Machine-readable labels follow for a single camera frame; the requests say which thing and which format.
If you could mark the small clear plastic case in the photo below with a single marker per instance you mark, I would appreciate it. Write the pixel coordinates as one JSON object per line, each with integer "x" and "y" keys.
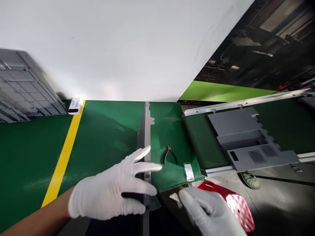
{"x": 188, "y": 172}

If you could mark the green table mat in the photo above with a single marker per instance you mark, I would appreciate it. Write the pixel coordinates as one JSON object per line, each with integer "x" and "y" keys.
{"x": 105, "y": 137}

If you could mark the long gray plastic panel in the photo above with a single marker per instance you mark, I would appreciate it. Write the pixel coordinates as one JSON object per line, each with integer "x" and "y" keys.
{"x": 145, "y": 132}

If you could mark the person's left thumb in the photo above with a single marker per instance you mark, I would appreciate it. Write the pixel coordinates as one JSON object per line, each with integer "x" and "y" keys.
{"x": 134, "y": 207}

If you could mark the gray vented plastic cover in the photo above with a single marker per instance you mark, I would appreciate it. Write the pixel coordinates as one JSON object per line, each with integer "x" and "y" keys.
{"x": 246, "y": 140}

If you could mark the person's left index finger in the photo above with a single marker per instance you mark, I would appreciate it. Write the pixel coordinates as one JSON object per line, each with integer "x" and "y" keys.
{"x": 142, "y": 188}

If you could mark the green belt conveyor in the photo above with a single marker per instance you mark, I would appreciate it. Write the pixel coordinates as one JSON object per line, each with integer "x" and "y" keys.
{"x": 204, "y": 142}

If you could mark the white round ribbed wheel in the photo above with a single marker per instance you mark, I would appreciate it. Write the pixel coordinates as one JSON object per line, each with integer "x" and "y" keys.
{"x": 251, "y": 180}

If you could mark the stack of gray plastic panels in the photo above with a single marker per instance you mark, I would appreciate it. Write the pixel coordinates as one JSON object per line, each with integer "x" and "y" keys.
{"x": 22, "y": 91}

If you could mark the person's left hand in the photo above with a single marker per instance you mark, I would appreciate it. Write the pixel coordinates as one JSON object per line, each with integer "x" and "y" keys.
{"x": 103, "y": 194}

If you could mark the white black handheld device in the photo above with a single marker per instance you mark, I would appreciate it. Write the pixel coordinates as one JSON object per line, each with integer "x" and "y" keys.
{"x": 74, "y": 106}

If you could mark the person's right fingers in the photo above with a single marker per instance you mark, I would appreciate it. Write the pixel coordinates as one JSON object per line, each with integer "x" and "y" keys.
{"x": 190, "y": 199}

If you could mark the person's left middle finger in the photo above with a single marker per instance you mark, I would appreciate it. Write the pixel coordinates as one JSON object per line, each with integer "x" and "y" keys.
{"x": 147, "y": 168}

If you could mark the green machine with dark window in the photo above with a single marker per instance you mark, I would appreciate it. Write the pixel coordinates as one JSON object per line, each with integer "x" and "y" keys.
{"x": 265, "y": 44}

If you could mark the red plastic basket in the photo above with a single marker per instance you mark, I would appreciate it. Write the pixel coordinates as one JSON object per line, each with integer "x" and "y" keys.
{"x": 236, "y": 206}

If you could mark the person's left fingers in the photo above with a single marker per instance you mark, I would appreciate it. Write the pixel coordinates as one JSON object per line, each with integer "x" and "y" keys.
{"x": 142, "y": 153}

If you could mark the person's right hand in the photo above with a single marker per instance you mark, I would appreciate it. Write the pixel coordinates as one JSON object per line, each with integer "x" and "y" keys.
{"x": 214, "y": 216}

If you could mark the small white plastic scrap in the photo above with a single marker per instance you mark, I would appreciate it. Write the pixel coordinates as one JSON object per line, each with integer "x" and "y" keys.
{"x": 175, "y": 197}

